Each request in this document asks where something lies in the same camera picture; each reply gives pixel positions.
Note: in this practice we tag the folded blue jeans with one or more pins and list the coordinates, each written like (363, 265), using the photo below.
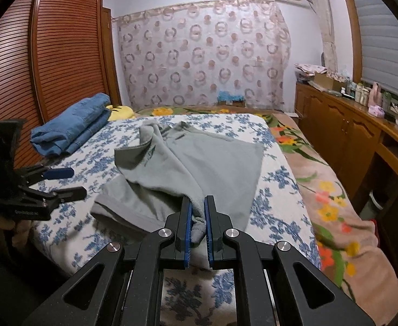
(70, 122)

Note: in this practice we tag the blue packet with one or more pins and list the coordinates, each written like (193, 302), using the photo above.
(231, 96)

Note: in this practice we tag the grey pants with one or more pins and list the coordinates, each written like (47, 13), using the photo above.
(212, 156)

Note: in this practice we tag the wooden cabinet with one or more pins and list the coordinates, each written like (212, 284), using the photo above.
(338, 122)

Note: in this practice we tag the tall pink bottle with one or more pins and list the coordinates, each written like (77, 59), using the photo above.
(376, 93)

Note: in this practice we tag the wrapped wall pipe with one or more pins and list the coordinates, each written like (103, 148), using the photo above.
(326, 23)

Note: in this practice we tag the white waste bin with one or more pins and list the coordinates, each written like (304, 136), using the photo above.
(375, 207)

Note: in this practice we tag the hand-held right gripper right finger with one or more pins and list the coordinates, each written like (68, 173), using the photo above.
(208, 241)

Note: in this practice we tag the wooden slatted wardrobe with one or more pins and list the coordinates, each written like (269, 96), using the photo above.
(60, 57)

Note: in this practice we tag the cardboard box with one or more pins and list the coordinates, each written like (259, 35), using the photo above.
(328, 81)

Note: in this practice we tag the wooden window frame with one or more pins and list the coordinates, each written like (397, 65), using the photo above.
(351, 23)

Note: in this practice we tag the yellow pillow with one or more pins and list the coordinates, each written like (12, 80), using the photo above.
(121, 112)

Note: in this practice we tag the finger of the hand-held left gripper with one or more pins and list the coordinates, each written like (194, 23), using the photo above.
(60, 174)
(70, 194)

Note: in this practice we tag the stack of folded cloths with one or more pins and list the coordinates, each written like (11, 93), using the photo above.
(307, 69)

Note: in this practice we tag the row of small bottles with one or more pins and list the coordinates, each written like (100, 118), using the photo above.
(358, 93)

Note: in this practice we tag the small pink pouch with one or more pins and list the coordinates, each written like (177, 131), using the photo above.
(377, 111)

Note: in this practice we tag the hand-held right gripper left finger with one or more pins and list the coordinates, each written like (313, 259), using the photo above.
(186, 237)

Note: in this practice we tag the blue floral bed sheet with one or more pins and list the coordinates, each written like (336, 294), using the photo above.
(280, 190)

